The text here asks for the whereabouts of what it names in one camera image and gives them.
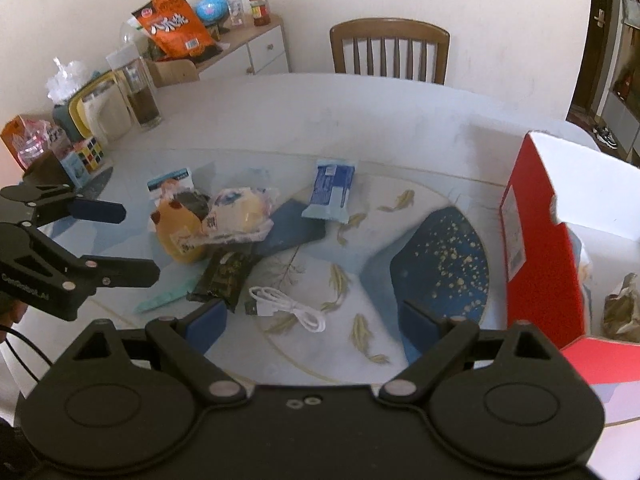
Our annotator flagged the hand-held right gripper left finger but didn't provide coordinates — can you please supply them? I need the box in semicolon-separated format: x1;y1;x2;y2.
72;299;248;407

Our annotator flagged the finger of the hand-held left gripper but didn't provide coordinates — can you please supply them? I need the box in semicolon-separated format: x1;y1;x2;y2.
0;184;127;228
0;222;162;322

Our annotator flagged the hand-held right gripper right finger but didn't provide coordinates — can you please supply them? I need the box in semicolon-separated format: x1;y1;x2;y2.
379;301;563;405

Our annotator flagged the red cardboard box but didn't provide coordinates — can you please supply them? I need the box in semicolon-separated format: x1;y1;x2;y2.
500;131;640;386

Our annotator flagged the blue snack packet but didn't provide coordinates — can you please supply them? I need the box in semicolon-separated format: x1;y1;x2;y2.
301;159;357;221

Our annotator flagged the white marble desktop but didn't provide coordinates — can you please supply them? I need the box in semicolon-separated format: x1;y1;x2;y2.
30;72;603;261

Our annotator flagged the teal packet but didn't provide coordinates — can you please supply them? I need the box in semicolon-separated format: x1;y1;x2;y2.
134;277;206;315

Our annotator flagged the light blue small box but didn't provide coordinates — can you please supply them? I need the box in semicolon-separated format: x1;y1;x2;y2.
60;152;91;190

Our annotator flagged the dark green packet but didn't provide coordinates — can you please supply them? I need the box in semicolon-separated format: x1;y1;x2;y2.
187;249;261;313

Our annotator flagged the colourful puzzle cube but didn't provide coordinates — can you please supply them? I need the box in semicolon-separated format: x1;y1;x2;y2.
74;136;106;172

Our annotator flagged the orange yellow packet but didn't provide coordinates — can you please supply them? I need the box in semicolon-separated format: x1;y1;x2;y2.
151;195;208;264

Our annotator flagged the dark brown box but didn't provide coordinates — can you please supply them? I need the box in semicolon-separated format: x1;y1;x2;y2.
22;152;76;191

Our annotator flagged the white blue label packet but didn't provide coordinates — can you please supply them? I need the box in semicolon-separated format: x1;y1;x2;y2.
147;169;211;211

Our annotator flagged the pink packet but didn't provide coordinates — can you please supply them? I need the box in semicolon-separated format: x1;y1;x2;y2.
17;120;71;171

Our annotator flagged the teal box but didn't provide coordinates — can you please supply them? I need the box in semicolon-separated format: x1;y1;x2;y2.
51;100;83;143

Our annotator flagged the yellow tray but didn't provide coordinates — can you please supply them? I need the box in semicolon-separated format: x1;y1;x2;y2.
67;71;131;136

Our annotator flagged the orange box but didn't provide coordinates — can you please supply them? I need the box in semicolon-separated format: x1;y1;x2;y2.
0;115;38;168

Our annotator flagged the clear wrapped bread packet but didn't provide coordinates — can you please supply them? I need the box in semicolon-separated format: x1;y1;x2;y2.
201;185;281;247

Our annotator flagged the tall glass jar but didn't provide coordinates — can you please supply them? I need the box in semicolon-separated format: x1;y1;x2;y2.
106;45;163;132

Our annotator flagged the dark blue pouch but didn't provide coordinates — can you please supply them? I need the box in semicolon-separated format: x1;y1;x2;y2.
252;199;328;261

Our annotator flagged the white plastic bag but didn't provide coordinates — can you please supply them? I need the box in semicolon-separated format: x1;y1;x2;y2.
46;57;91;106

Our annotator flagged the dark bag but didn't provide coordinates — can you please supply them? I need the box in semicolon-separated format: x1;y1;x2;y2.
137;35;224;62

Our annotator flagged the orange snack bag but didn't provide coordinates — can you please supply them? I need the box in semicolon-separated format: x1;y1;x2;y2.
131;0;213;59

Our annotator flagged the brown crumpled bag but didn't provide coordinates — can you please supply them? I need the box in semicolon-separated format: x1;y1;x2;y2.
602;274;640;343

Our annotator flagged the white drawer cabinet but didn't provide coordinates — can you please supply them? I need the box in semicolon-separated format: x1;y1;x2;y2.
192;12;291;81

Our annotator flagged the blue globe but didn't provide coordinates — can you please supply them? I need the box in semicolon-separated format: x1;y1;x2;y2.
195;0;231;26

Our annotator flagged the red lid sauce jar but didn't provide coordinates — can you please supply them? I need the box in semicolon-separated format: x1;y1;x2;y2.
248;0;272;27

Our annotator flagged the pair of shoes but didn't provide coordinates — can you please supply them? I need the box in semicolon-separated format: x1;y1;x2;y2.
592;126;620;150

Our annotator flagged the brown wooden chair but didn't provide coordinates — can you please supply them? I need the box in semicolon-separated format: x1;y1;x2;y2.
329;18;451;86

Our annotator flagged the white usb cable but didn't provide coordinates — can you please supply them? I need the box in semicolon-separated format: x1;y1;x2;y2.
244;286;327;334

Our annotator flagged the black cable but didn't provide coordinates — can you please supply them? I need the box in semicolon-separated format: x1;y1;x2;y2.
0;329;53;386

